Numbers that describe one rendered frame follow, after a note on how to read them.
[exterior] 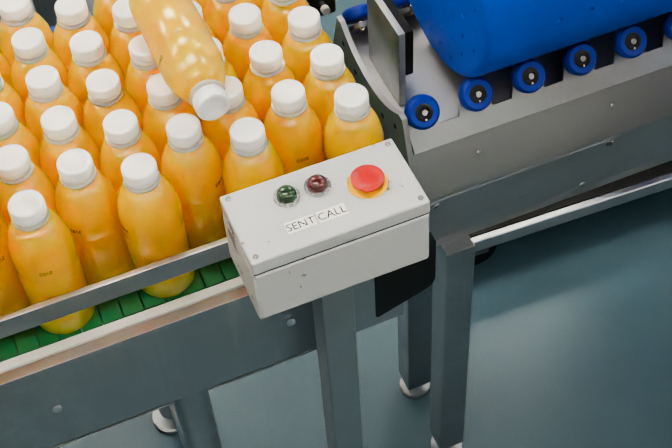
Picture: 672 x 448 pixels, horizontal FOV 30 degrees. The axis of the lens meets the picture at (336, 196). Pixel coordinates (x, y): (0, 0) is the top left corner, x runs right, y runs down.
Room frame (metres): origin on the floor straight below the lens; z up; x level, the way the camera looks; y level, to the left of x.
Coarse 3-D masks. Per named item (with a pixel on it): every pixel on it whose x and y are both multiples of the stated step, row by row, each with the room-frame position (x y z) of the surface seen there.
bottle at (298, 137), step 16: (272, 112) 1.00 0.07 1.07; (304, 112) 1.00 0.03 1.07; (272, 128) 0.99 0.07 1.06; (288, 128) 0.98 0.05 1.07; (304, 128) 0.98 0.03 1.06; (320, 128) 1.00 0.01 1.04; (288, 144) 0.97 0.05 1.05; (304, 144) 0.97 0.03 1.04; (320, 144) 0.99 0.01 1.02; (288, 160) 0.97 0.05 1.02; (304, 160) 0.97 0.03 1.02; (320, 160) 0.99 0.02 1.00
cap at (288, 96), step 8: (288, 80) 1.02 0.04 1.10; (272, 88) 1.01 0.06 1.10; (280, 88) 1.01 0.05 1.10; (288, 88) 1.01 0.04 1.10; (296, 88) 1.01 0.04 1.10; (304, 88) 1.01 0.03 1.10; (272, 96) 1.00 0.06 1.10; (280, 96) 1.00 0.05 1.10; (288, 96) 1.00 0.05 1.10; (296, 96) 0.99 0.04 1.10; (304, 96) 1.00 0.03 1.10; (280, 104) 0.99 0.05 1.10; (288, 104) 0.98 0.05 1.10; (296, 104) 0.99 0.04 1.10; (304, 104) 1.00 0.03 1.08; (288, 112) 0.99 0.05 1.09
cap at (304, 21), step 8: (296, 8) 1.14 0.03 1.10; (304, 8) 1.14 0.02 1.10; (312, 8) 1.14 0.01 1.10; (288, 16) 1.13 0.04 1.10; (296, 16) 1.13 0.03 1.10; (304, 16) 1.13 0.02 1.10; (312, 16) 1.13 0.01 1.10; (288, 24) 1.12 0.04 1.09; (296, 24) 1.11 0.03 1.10; (304, 24) 1.11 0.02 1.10; (312, 24) 1.11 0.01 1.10; (320, 24) 1.12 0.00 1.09; (296, 32) 1.11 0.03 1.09; (304, 32) 1.11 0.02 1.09; (312, 32) 1.11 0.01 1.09
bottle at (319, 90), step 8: (344, 64) 1.06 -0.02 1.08; (312, 72) 1.05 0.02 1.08; (344, 72) 1.06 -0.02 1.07; (304, 80) 1.06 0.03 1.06; (312, 80) 1.05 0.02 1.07; (320, 80) 1.05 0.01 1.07; (328, 80) 1.04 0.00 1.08; (336, 80) 1.04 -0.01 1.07; (344, 80) 1.05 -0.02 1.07; (352, 80) 1.05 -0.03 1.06; (312, 88) 1.04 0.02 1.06; (320, 88) 1.04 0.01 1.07; (328, 88) 1.04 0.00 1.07; (336, 88) 1.04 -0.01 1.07; (312, 96) 1.04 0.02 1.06; (320, 96) 1.03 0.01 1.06; (328, 96) 1.03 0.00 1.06; (312, 104) 1.03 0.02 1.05; (320, 104) 1.03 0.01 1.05; (328, 104) 1.03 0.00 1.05; (320, 112) 1.03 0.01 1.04; (328, 112) 1.02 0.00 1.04; (320, 120) 1.03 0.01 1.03
